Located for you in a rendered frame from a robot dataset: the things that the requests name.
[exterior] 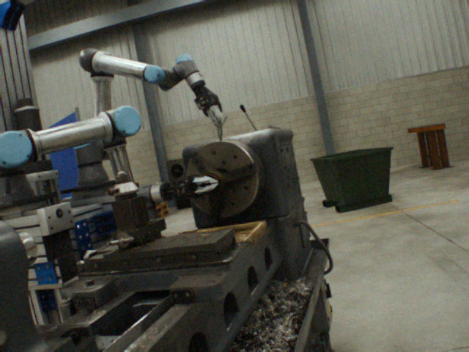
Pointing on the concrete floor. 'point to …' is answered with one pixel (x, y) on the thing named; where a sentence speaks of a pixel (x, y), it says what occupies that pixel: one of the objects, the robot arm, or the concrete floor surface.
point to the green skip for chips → (355, 178)
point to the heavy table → (432, 146)
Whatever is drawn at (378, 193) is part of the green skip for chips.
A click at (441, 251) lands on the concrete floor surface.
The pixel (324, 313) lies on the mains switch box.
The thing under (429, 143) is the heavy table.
